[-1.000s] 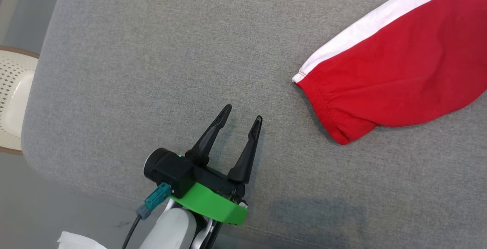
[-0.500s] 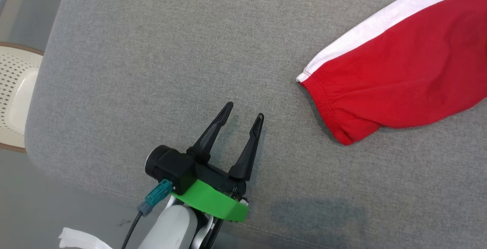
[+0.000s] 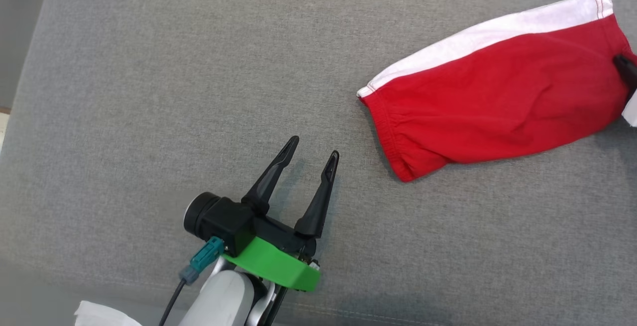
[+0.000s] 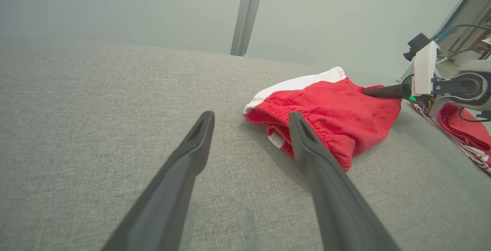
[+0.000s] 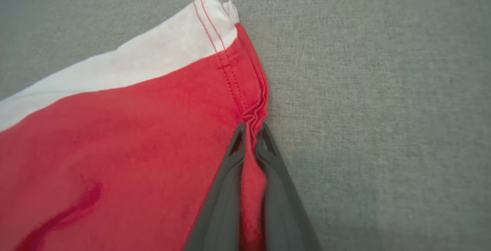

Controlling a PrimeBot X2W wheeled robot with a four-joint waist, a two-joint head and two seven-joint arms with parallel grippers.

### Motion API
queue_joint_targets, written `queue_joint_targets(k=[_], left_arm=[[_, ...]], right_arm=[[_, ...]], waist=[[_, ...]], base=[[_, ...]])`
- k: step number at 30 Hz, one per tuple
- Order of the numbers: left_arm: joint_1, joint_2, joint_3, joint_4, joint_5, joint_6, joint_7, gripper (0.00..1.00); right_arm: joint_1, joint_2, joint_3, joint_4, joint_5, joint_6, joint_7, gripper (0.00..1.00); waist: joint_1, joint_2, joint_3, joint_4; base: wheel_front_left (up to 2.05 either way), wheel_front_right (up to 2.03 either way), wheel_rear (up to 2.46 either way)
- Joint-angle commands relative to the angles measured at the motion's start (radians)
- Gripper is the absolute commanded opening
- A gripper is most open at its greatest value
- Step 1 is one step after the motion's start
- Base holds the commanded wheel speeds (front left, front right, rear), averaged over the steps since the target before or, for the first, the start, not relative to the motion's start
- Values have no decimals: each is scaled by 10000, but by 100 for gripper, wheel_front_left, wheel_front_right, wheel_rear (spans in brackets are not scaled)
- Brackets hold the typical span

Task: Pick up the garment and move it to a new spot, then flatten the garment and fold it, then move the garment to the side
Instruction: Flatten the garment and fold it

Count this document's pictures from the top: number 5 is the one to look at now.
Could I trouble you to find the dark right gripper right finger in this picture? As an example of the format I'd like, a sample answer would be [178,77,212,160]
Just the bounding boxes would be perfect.
[255,122,322,251]

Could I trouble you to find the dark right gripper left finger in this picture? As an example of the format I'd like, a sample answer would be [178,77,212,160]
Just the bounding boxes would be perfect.
[183,123,246,251]

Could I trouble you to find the red shorts with white band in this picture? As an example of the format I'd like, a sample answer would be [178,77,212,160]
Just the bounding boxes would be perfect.
[0,0,270,251]

